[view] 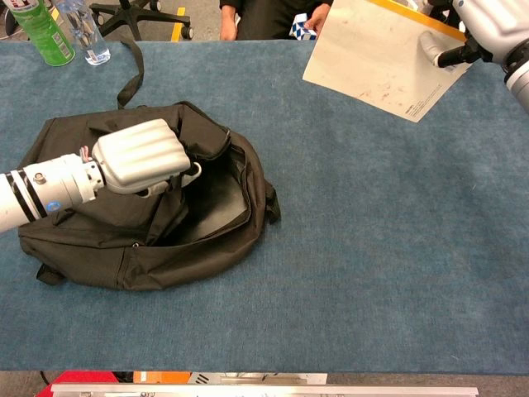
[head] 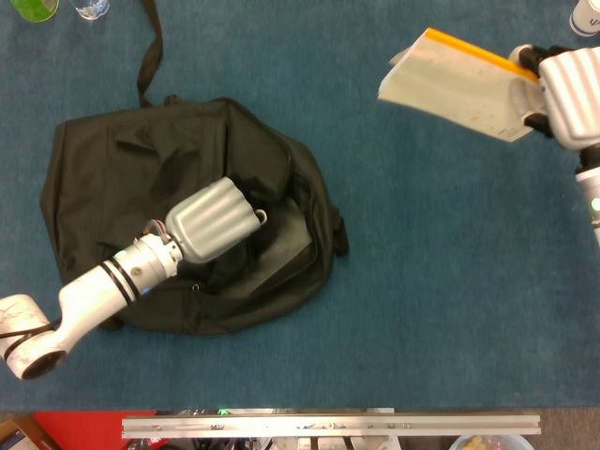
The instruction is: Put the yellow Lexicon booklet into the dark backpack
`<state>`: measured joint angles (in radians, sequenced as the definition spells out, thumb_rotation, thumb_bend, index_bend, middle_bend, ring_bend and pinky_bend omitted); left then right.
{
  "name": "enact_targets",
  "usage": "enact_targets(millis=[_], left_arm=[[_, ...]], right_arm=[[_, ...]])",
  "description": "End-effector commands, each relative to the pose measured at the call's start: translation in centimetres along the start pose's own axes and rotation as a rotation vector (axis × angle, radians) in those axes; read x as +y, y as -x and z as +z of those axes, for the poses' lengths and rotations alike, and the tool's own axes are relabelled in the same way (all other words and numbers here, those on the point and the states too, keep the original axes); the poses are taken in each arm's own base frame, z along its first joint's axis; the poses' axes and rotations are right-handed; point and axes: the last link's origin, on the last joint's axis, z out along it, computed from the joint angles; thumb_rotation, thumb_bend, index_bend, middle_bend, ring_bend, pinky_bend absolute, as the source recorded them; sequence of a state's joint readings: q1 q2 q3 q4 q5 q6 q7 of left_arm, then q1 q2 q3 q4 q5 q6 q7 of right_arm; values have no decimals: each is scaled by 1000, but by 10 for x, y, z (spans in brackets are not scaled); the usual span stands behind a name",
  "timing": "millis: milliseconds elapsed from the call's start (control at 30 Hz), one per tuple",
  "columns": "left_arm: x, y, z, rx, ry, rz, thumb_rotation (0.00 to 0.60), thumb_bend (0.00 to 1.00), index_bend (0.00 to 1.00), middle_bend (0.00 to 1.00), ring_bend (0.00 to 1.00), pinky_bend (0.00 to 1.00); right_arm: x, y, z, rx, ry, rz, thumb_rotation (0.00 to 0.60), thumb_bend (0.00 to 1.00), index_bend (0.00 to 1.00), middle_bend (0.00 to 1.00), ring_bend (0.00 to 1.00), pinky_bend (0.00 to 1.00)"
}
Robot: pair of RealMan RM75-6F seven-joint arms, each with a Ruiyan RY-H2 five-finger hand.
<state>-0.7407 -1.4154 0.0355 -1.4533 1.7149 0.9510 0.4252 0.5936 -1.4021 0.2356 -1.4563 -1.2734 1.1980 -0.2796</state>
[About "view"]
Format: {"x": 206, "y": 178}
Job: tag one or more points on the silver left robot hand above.
{"x": 140, "y": 157}

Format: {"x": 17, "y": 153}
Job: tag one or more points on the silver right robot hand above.
{"x": 496, "y": 25}

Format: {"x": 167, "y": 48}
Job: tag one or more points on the black fabric backpack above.
{"x": 206, "y": 248}

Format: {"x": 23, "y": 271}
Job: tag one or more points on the yellow and white booklet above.
{"x": 372, "y": 54}

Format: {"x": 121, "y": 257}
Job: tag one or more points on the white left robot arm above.
{"x": 41, "y": 190}

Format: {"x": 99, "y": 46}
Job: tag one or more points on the seated person in black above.
{"x": 268, "y": 20}

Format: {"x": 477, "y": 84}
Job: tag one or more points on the clear plastic water bottle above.
{"x": 91, "y": 41}

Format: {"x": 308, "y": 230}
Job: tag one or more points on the black office chair base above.
{"x": 136, "y": 16}

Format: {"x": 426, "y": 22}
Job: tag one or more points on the green plastic bottle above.
{"x": 45, "y": 37}

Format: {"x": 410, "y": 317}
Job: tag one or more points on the blue and white puzzle toy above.
{"x": 301, "y": 27}

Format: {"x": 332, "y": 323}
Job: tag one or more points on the orange panel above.
{"x": 165, "y": 377}

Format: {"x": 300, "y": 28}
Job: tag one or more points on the red panel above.
{"x": 82, "y": 377}

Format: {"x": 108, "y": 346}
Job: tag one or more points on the blue felt table cloth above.
{"x": 330, "y": 310}

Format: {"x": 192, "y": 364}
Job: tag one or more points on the grey metal plate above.
{"x": 248, "y": 377}

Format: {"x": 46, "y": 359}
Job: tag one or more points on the aluminium profile rail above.
{"x": 264, "y": 390}

